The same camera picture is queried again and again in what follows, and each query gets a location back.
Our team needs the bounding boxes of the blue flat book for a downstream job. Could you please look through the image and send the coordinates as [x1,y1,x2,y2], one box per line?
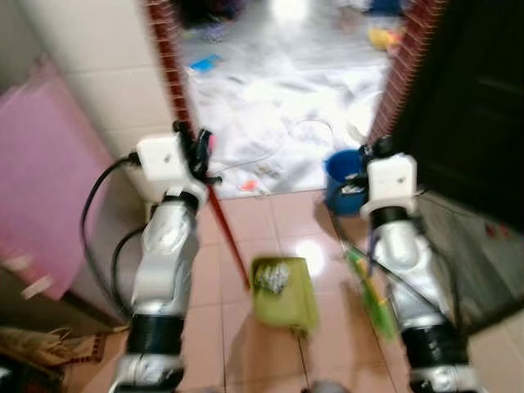
[188,54,224,73]

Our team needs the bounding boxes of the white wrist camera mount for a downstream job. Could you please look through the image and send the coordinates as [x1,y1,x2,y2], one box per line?
[135,133,201,201]
[360,154,418,215]

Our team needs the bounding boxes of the grey robot right knee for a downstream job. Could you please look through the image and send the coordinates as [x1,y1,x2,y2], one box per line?
[307,380,349,393]

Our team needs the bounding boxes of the brown wicker basket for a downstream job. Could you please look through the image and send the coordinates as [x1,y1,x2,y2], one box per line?
[0,326,106,371]

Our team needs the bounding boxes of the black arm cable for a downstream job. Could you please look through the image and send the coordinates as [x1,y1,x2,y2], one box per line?
[327,201,459,328]
[79,151,150,320]

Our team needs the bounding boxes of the yellow plush toy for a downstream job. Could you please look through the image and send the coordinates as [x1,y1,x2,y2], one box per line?
[367,26,404,52]

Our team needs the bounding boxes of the yellow-green dustpan red handle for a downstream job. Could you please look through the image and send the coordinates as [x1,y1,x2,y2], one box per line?
[205,184,322,335]

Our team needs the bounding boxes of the pink foam mat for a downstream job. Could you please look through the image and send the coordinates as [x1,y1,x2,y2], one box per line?
[0,59,113,302]

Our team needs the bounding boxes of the green broom blue handle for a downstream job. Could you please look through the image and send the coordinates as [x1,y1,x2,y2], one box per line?
[342,233,400,343]

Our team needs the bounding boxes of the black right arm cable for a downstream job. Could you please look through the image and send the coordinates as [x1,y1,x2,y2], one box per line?
[327,201,459,328]

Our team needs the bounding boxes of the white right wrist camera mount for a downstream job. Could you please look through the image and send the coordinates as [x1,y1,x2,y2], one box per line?
[360,154,418,215]

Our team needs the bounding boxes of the dark wooden door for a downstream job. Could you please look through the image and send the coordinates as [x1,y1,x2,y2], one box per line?
[391,0,524,232]

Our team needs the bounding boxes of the blue plastic bucket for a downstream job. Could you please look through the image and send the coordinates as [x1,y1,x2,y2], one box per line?
[323,149,371,217]

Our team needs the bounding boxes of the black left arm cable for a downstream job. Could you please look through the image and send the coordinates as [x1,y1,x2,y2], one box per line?
[79,151,150,320]

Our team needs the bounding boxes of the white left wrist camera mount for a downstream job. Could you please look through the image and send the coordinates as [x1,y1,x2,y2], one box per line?
[135,133,201,201]

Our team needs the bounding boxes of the small red wrapper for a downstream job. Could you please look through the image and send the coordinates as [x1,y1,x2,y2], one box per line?
[485,223,515,240]

